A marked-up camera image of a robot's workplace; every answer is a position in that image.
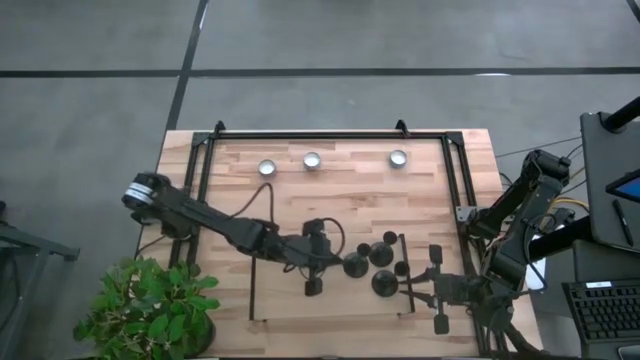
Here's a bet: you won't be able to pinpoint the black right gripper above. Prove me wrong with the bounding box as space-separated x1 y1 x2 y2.
399 244 485 335

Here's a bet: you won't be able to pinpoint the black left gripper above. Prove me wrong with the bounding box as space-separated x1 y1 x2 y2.
285 218 351 297

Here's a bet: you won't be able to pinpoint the raised wooden shelf black legs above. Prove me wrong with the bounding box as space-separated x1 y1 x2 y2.
248 233 416 322

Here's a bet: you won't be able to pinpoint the white paper sheet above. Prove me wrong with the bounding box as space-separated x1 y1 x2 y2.
524 234 547 292

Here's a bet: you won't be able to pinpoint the black keyboard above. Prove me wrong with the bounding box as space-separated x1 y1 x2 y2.
562 279 640 347

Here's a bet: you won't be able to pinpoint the potted green plant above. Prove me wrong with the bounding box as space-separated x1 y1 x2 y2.
73 255 221 360

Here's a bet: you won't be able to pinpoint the dark grey desk top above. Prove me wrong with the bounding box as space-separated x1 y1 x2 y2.
579 110 640 254

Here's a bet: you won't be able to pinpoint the black pen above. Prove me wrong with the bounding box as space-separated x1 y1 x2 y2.
612 198 635 248

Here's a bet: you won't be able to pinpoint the monitor with blue screen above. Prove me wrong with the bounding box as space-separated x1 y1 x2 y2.
604 167 640 204

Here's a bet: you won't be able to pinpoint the black monitor pole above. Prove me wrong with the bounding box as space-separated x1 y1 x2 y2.
601 96 640 134

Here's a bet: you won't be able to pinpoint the grey metal stand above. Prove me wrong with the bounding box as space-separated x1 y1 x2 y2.
0 199 81 360

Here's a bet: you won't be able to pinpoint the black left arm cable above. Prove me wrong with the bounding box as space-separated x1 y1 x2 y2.
227 182 276 224

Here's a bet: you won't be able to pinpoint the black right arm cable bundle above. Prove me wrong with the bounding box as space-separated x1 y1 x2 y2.
469 304 541 357

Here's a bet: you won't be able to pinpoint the black metal table frame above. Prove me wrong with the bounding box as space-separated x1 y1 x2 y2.
168 129 507 357

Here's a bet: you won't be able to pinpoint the yellow cable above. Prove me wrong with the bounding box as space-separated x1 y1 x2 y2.
544 197 591 211

